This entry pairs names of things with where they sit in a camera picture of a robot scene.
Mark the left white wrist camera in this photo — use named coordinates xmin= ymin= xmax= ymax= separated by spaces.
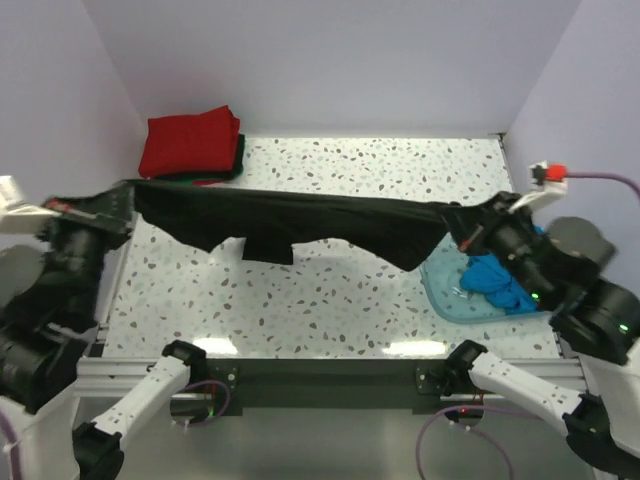
xmin=0 ymin=176 xmax=56 ymax=235

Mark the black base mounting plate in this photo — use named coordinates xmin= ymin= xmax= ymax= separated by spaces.
xmin=190 ymin=358 xmax=477 ymax=416

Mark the black t shirt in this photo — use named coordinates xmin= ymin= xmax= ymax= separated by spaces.
xmin=132 ymin=180 xmax=488 ymax=271

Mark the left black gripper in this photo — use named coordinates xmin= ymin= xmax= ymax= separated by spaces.
xmin=32 ymin=177 xmax=134 ymax=321

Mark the green folded t shirt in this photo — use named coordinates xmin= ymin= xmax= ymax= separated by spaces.
xmin=169 ymin=133 xmax=247 ymax=187

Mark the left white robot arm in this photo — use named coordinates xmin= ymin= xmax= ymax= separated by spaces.
xmin=1 ymin=176 xmax=207 ymax=479

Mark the blue crumpled t shirt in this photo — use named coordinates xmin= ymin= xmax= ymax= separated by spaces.
xmin=459 ymin=254 xmax=538 ymax=315

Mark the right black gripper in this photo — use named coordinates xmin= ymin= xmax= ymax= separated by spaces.
xmin=435 ymin=186 xmax=553 ymax=302

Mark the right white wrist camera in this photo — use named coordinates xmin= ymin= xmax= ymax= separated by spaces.
xmin=509 ymin=162 xmax=568 ymax=214

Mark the aluminium rail frame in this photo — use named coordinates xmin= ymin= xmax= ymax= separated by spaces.
xmin=74 ymin=319 xmax=594 ymax=401

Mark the clear blue plastic basin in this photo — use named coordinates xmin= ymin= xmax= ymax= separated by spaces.
xmin=419 ymin=235 xmax=542 ymax=325

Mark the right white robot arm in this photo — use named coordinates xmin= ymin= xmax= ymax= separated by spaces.
xmin=442 ymin=192 xmax=639 ymax=479

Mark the red folded t shirt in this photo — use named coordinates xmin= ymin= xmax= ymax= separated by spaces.
xmin=138 ymin=105 xmax=241 ymax=178

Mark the dark folded t shirt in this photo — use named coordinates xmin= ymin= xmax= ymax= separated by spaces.
xmin=152 ymin=132 xmax=246 ymax=185

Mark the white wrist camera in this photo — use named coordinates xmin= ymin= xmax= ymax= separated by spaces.
xmin=509 ymin=162 xmax=568 ymax=214
xmin=0 ymin=176 xmax=56 ymax=235

